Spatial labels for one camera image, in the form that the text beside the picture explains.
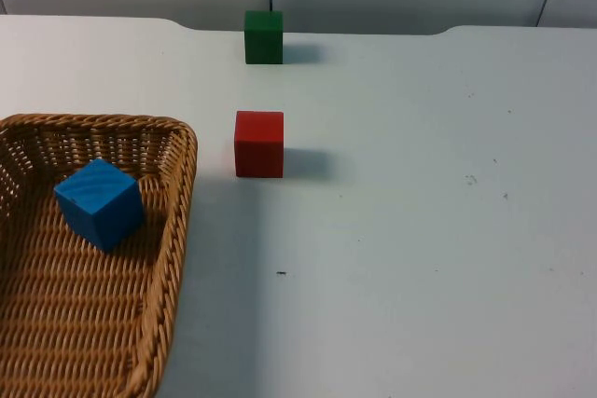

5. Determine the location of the red cube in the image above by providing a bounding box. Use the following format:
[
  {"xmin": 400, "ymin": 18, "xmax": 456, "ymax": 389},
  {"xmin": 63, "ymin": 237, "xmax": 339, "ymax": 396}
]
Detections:
[{"xmin": 233, "ymin": 110, "xmax": 285, "ymax": 179}]

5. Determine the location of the green cube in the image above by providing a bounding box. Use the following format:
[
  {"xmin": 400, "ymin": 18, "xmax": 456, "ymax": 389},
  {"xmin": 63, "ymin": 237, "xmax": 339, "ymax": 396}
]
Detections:
[{"xmin": 243, "ymin": 9, "xmax": 285, "ymax": 65}]

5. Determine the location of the blue cube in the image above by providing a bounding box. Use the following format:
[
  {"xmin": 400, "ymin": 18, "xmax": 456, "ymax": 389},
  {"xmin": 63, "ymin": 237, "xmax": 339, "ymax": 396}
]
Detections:
[{"xmin": 53, "ymin": 158, "xmax": 146, "ymax": 254}]

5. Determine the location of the brown wicker basket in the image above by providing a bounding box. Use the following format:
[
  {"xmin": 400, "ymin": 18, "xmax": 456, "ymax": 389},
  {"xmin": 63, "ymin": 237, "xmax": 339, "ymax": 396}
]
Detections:
[{"xmin": 0, "ymin": 113, "xmax": 199, "ymax": 398}]

